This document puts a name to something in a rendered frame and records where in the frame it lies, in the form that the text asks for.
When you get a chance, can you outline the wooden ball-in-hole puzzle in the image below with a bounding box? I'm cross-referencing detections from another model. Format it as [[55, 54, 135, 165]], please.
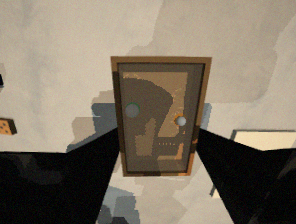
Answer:
[[110, 56, 212, 177]]

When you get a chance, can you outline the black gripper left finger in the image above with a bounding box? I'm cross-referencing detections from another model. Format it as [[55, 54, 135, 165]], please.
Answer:
[[0, 128, 120, 224]]

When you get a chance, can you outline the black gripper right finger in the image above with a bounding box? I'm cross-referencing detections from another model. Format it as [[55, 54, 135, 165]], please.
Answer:
[[196, 128, 296, 224]]

